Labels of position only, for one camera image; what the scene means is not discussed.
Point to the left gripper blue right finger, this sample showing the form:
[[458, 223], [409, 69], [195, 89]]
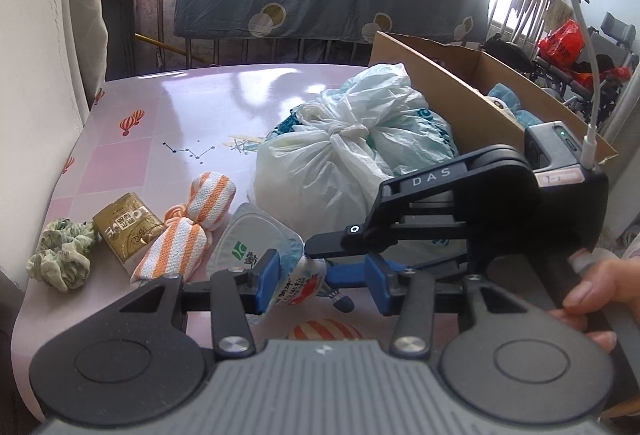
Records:
[[408, 295]]

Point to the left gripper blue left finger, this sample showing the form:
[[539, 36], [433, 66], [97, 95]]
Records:
[[234, 294]]

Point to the white yogurt pouch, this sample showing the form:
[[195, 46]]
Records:
[[249, 234]]

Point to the orange white striped towel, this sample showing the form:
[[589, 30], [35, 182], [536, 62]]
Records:
[[180, 249]]

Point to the gold foil packet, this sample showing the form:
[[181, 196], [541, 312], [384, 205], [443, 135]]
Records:
[[129, 228]]

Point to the person's right hand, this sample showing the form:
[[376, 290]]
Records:
[[604, 281]]

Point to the teal rolled towel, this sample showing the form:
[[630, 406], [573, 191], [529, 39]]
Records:
[[505, 99]]

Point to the white knotted plastic bag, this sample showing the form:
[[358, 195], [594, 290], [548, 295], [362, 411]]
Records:
[[319, 170]]

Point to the brown cardboard box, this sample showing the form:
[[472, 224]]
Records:
[[455, 80]]

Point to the red plastic bag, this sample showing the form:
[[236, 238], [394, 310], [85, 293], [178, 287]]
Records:
[[563, 46]]

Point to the green floral scrunchie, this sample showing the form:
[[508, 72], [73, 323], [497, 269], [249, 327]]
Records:
[[61, 260]]

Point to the yellow stick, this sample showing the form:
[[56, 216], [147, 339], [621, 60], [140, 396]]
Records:
[[175, 50]]

